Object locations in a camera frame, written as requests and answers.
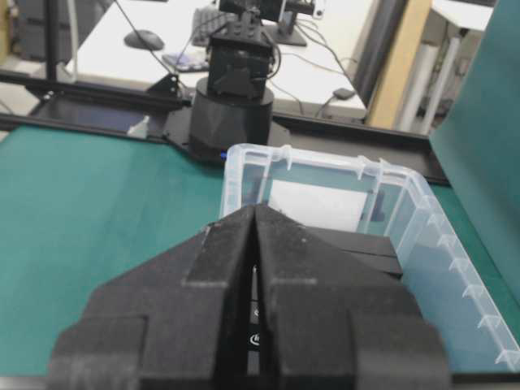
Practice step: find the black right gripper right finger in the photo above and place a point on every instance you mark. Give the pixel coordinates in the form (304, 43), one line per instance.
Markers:
(328, 321)

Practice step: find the black RealSense box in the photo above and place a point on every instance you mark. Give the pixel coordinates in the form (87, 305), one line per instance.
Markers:
(374, 251)

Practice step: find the black aluminium frame rail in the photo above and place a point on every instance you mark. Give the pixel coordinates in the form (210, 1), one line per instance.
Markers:
(109, 111)

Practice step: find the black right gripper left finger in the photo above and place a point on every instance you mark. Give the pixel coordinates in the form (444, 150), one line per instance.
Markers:
(177, 321)

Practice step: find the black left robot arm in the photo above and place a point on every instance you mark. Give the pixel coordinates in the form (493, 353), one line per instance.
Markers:
(232, 105)

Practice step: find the clear plastic storage case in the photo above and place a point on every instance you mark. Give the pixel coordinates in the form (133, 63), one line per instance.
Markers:
(355, 194)

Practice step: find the black monitor stand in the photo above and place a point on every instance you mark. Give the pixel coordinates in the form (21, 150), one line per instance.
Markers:
(283, 31)

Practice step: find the black computer mouse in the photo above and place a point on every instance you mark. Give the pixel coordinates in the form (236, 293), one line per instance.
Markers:
(144, 40)

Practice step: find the black keyboard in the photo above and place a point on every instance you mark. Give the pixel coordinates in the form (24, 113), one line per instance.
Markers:
(207, 26)

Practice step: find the white desk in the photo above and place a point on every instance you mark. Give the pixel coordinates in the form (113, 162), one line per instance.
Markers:
(307, 80)

